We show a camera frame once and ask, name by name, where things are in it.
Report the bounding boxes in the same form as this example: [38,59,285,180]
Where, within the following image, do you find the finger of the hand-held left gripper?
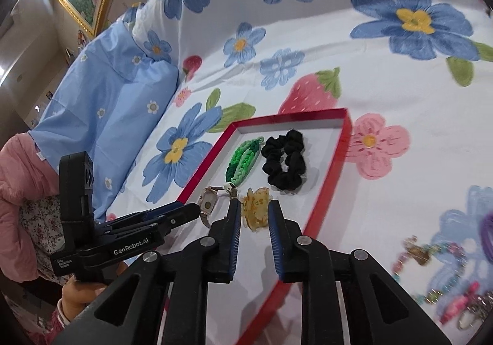
[152,203,202,238]
[101,202,183,232]

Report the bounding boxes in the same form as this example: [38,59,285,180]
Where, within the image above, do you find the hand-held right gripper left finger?
[54,199,243,345]

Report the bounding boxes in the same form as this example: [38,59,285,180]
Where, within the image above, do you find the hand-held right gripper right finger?
[268,199,452,345]

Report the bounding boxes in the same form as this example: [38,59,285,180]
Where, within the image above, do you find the wristwatch with metal band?
[198,185,239,229]

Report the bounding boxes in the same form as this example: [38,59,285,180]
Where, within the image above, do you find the yellow hair claw clip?
[239,187,271,232]

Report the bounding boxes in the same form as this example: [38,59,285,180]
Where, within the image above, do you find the red shallow box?
[175,108,353,345]

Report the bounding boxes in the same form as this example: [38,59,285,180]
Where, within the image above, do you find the person's left hand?
[58,260,129,324]

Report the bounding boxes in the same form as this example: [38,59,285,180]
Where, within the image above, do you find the floral print clothing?
[18,195,79,286]

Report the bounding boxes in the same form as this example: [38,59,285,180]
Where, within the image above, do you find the pink jacket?
[0,133,65,284]

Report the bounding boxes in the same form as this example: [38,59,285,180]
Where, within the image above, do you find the green knitted hair clip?
[225,136,265,188]

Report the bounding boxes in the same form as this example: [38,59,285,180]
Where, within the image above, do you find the black scrunchie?
[261,129,308,192]

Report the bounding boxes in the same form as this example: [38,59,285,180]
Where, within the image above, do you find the light blue flowered pillow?
[29,8,180,222]

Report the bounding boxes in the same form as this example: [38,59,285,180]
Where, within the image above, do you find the floral printed bedsheet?
[104,0,493,345]

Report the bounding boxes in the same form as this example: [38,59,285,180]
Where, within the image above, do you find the colourful beaded bracelet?
[391,236,470,305]

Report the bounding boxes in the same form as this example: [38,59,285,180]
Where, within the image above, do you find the pink keychain with metal clasp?
[439,280,491,330]

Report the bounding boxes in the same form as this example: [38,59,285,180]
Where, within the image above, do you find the purple hair tie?
[479,213,493,250]

